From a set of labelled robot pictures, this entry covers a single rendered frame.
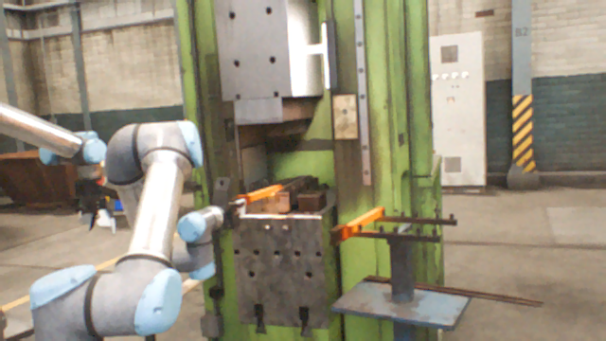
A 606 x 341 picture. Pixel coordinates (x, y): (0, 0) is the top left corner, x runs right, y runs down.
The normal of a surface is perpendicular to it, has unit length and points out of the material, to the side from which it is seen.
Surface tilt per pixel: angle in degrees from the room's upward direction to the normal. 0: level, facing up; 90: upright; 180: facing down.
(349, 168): 90
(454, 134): 90
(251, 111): 90
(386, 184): 90
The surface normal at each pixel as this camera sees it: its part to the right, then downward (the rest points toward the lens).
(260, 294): -0.30, 0.15
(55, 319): -0.02, 0.14
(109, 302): -0.04, -0.29
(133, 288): -0.07, -0.61
